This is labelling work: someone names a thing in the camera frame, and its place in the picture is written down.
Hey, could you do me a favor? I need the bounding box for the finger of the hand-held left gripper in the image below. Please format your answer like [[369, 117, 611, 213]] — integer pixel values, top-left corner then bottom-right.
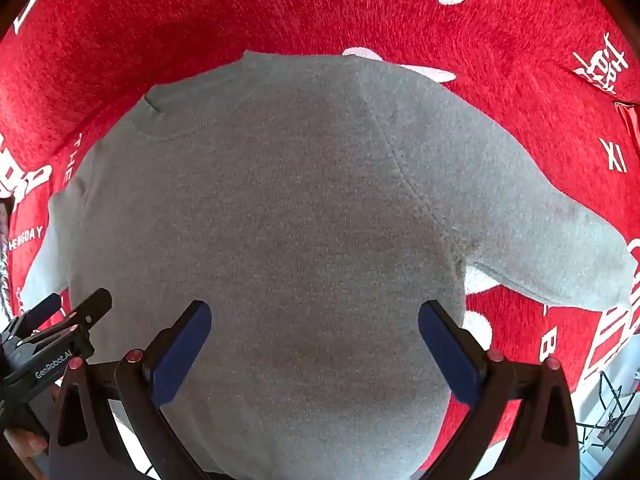
[[2, 292, 63, 341], [62, 287, 113, 333]]

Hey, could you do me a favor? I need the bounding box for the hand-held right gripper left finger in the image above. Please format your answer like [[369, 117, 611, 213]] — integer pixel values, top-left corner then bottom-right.
[[48, 300, 213, 480]]

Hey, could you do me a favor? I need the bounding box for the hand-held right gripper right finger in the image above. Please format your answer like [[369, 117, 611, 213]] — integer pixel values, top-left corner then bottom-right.
[[418, 300, 583, 480]]

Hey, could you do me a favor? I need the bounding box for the grey sweater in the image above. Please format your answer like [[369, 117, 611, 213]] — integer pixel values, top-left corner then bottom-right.
[[20, 50, 633, 480]]

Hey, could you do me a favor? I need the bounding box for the person's left hand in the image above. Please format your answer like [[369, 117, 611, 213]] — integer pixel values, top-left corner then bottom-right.
[[2, 429, 49, 461]]

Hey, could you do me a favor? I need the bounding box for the red printed blanket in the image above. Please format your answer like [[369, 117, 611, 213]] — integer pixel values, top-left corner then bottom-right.
[[0, 0, 640, 461]]

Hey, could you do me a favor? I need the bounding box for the black wire rack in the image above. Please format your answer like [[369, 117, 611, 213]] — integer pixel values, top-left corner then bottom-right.
[[575, 372, 638, 453]]

